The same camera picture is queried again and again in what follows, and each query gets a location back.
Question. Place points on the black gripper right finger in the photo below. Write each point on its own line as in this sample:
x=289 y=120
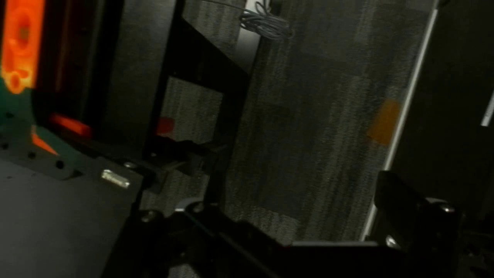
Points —
x=435 y=239

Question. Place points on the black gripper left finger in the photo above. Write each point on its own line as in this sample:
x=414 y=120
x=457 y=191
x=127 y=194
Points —
x=213 y=246

